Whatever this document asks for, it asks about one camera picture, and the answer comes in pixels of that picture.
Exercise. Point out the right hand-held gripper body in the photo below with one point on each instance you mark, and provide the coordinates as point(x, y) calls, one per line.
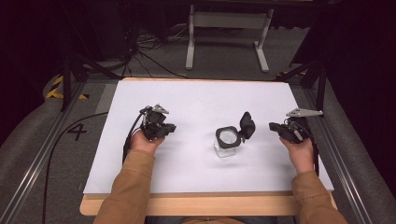
point(295, 129)

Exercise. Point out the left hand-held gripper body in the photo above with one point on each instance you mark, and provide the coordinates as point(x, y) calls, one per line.
point(153, 119)

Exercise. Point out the clear jar with black flip lid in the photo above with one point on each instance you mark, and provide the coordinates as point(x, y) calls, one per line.
point(229, 138)

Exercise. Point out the person's left hand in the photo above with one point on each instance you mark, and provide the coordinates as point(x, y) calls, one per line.
point(141, 143)

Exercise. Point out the person's right hand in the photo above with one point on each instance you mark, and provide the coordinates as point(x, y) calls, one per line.
point(300, 155)

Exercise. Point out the white table cover sheet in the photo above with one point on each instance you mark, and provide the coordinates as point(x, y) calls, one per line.
point(199, 102)

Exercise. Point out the black tripod stand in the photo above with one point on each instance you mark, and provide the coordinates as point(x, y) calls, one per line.
point(320, 84)
point(67, 81)

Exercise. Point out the white metal stand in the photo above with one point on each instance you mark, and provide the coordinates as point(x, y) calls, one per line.
point(227, 20)

